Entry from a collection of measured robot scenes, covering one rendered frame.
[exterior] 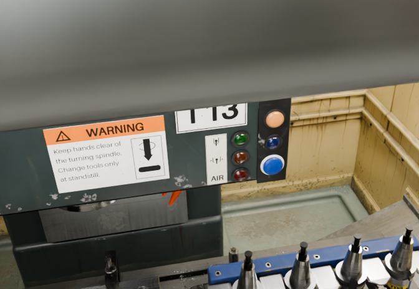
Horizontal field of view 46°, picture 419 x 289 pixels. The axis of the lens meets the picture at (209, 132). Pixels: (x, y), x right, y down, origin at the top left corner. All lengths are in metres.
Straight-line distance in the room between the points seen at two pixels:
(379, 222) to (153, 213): 0.80
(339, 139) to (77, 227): 1.12
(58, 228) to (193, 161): 0.99
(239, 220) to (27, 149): 1.53
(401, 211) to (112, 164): 1.34
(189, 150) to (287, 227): 1.44
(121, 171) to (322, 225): 1.52
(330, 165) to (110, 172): 1.59
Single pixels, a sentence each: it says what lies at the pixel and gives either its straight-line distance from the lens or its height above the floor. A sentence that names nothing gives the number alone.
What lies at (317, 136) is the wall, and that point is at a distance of 2.09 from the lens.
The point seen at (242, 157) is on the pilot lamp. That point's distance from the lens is 0.71.
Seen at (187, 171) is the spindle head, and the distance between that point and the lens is 0.71.
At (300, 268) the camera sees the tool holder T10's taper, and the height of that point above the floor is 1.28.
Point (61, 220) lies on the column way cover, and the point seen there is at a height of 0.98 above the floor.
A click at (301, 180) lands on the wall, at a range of 2.20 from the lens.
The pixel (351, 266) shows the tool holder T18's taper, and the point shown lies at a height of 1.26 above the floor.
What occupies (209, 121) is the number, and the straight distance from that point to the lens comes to 0.67.
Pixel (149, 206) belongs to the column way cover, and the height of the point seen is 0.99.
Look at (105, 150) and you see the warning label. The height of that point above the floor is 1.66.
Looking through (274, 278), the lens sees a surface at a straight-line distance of 1.08.
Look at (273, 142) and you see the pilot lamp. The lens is 0.71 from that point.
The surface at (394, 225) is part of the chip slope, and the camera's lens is 1.84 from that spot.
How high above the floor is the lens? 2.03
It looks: 33 degrees down
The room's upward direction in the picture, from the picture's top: 2 degrees counter-clockwise
